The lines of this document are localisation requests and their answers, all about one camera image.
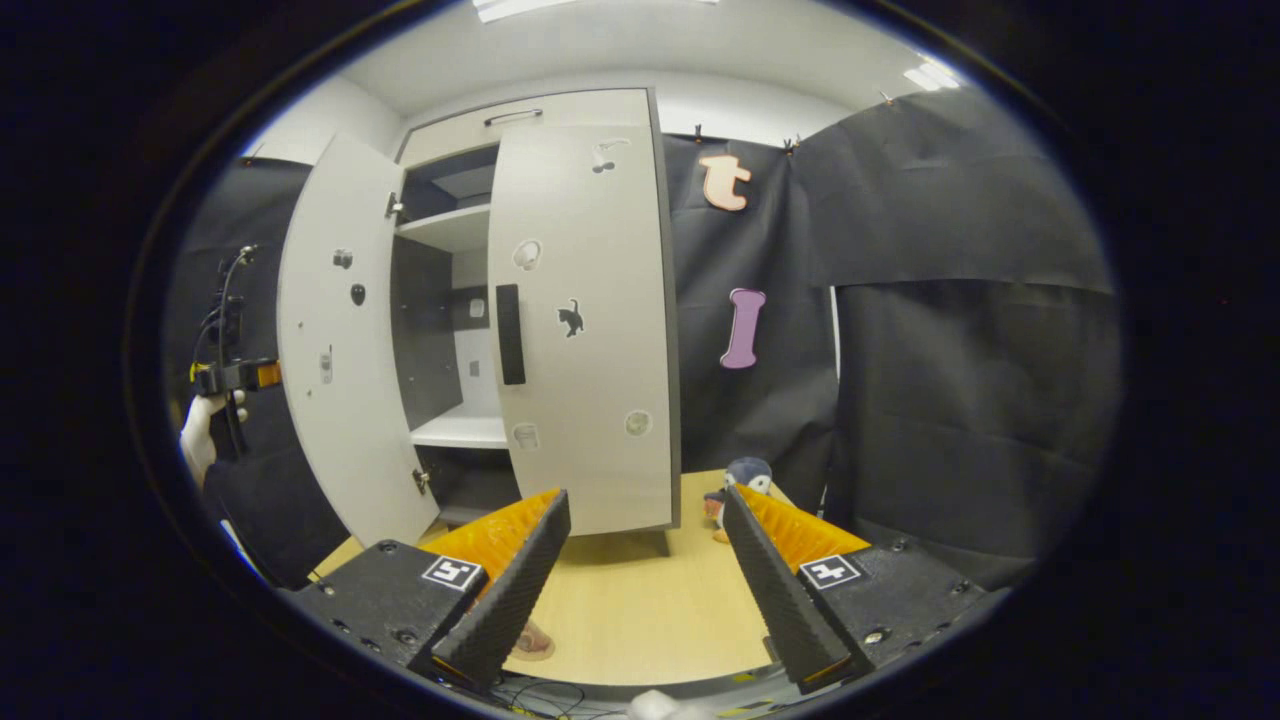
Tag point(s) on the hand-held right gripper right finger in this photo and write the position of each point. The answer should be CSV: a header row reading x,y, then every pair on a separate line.
x,y
775,595

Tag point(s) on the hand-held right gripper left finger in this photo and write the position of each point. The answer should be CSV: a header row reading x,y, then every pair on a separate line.
x,y
515,600

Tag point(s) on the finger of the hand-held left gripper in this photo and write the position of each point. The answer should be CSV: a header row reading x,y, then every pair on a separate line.
x,y
269,375

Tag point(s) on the white cabinet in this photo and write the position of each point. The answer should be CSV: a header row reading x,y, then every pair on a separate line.
x,y
430,340

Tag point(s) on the white cabinet shelf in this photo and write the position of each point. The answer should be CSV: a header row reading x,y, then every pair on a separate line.
x,y
455,228
465,430

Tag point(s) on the white cabinet drawer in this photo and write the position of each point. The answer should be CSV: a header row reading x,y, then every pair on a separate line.
x,y
580,110

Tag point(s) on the penguin plush toy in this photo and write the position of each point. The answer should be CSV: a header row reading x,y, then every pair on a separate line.
x,y
750,470

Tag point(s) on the black backdrop cloth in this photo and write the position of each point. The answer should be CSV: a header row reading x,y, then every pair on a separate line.
x,y
950,400

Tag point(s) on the large ceiling light panel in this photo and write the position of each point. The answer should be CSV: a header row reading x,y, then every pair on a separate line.
x,y
600,8

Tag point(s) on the small ceiling light panel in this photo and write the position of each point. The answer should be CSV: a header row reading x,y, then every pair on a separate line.
x,y
932,75

